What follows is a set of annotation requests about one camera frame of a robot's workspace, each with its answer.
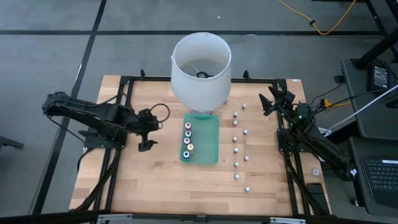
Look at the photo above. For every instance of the dark floor stand foot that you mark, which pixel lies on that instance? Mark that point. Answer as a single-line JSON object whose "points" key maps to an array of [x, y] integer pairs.
{"points": [[9, 142]]}

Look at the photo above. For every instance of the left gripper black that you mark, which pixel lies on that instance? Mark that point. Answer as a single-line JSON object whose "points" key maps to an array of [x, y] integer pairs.
{"points": [[149, 120]]}

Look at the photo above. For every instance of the black flat device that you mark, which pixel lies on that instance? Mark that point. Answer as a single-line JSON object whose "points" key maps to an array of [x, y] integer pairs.
{"points": [[315, 191]]}

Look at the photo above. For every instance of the small white marker tag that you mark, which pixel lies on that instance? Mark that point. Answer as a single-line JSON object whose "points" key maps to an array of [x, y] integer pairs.
{"points": [[316, 171]]}

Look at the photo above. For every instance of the large yellow food colouring bottle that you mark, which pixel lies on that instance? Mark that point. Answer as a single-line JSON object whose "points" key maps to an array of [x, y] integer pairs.
{"points": [[190, 148]]}

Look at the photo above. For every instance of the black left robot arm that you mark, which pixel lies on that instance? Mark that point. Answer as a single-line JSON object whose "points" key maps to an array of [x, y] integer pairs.
{"points": [[77, 110]]}

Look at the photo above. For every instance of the silver bracket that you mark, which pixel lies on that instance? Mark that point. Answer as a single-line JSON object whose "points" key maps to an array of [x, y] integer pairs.
{"points": [[113, 217], [286, 220]]}

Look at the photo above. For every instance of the large purple food colouring bottle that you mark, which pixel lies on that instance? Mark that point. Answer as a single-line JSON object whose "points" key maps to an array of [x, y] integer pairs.
{"points": [[188, 133]]}

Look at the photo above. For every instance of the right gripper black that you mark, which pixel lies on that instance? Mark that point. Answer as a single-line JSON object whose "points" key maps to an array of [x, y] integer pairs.
{"points": [[284, 108]]}

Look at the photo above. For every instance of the teal translucent plastic bin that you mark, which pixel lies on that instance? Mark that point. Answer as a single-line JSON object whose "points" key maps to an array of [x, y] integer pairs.
{"points": [[206, 140]]}

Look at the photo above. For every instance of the black metal table frame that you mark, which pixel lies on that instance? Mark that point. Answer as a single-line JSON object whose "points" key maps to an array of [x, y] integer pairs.
{"points": [[149, 78]]}

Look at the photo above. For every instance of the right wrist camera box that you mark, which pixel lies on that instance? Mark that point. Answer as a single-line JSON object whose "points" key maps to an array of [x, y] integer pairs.
{"points": [[289, 97]]}

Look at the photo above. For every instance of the large pink food colouring bottle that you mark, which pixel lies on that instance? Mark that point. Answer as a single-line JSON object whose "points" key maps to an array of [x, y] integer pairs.
{"points": [[186, 140]]}

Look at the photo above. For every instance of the black frame clamp knob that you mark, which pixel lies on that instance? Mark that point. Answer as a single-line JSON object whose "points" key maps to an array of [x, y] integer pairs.
{"points": [[246, 74], [142, 74]]}

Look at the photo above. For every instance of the large blue food colouring bottle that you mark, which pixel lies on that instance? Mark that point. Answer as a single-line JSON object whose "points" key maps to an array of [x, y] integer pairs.
{"points": [[186, 154]]}

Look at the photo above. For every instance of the black side table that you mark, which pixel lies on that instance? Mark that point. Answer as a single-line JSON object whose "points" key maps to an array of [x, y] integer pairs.
{"points": [[360, 186], [370, 115]]}

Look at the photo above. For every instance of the black keyboard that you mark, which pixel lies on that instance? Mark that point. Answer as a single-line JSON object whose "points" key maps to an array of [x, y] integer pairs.
{"points": [[382, 179]]}

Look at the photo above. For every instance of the table lamp white shade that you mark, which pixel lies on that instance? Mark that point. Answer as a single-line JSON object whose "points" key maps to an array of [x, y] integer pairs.
{"points": [[199, 90]]}

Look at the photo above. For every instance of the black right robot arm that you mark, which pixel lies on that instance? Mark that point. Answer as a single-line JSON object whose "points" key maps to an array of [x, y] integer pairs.
{"points": [[323, 146]]}

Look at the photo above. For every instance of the black power supply brick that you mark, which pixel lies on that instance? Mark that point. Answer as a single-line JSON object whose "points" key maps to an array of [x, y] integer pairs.
{"points": [[380, 76]]}

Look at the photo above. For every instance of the black stand leg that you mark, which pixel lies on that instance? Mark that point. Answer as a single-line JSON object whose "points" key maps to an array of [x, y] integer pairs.
{"points": [[377, 48]]}

